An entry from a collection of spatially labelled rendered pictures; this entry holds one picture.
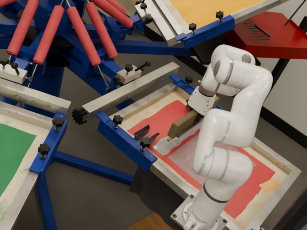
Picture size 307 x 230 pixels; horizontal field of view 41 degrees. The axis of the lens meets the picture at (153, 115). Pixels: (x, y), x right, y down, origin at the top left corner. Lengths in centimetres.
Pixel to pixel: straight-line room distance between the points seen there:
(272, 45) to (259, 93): 152
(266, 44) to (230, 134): 158
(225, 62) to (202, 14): 122
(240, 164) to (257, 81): 26
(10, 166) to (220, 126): 83
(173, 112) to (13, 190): 89
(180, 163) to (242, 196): 30
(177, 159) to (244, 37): 112
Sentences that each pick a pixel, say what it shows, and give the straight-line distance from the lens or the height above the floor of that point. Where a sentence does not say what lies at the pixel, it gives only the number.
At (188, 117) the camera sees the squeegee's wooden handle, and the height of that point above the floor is 114.
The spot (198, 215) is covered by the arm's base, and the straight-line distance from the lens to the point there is 137.
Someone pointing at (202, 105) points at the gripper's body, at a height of 119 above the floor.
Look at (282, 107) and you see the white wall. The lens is 399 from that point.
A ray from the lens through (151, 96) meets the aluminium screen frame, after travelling 206.
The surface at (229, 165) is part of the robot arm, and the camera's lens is 121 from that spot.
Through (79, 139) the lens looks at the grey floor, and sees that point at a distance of 313.
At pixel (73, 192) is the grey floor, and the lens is 281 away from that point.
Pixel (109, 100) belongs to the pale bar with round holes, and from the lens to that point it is 188.
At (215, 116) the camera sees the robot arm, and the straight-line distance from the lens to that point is 120.
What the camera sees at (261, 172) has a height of 96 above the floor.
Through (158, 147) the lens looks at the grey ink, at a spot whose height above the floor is 96.
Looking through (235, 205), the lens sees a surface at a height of 96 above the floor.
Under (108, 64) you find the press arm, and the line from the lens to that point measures 210.
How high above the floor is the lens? 222
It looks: 39 degrees down
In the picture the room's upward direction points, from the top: 21 degrees clockwise
